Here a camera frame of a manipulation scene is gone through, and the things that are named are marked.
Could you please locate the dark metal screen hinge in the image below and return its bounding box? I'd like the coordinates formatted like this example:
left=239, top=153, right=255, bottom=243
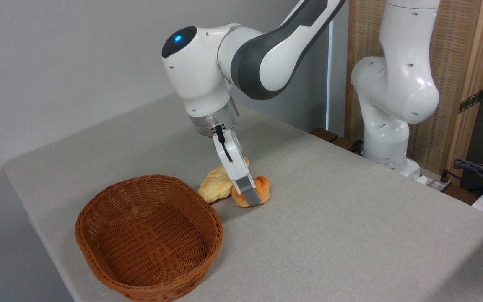
left=458, top=89, right=483, bottom=114

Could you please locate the brown wicker basket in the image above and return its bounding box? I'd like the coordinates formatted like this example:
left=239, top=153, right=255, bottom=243
left=75, top=175, right=224, bottom=302

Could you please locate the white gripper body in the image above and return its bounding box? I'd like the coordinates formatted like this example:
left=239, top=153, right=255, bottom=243
left=212, top=128, right=251, bottom=183

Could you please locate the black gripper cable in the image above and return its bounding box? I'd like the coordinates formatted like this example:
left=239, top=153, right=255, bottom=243
left=214, top=125, right=233, bottom=162

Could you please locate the long pale braided bread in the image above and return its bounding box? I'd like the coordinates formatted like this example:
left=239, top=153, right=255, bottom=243
left=198, top=157, right=250, bottom=204

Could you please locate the white vertical pole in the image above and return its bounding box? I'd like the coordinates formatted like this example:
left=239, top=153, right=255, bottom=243
left=325, top=19, right=335, bottom=131

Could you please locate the black and blue cable bundle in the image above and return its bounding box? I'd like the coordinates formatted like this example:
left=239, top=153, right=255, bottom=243
left=452, top=158, right=483, bottom=198

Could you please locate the wooden woven folding screen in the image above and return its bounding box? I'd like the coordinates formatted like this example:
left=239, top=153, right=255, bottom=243
left=344, top=0, right=483, bottom=187

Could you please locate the round orange bread roll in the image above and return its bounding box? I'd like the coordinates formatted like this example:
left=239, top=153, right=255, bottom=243
left=231, top=175, right=271, bottom=208

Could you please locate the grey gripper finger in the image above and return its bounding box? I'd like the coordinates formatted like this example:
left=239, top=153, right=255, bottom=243
left=235, top=175, right=261, bottom=207

